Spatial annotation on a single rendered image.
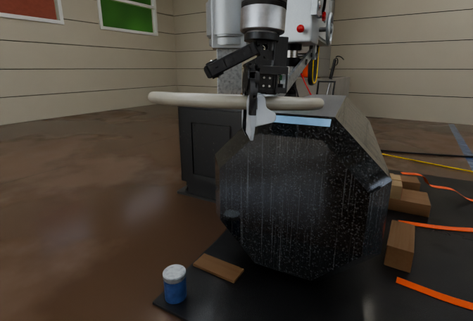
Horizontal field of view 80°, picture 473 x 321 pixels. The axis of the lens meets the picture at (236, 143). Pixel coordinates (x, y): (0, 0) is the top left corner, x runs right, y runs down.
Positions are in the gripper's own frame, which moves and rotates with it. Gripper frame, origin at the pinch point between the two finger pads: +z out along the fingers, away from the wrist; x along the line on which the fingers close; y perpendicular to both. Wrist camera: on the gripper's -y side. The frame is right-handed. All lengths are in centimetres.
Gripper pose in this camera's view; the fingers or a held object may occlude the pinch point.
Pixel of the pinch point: (246, 131)
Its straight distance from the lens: 60.5
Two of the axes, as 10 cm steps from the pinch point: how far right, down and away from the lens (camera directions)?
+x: -1.3, -2.0, 9.7
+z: -0.5, 9.8, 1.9
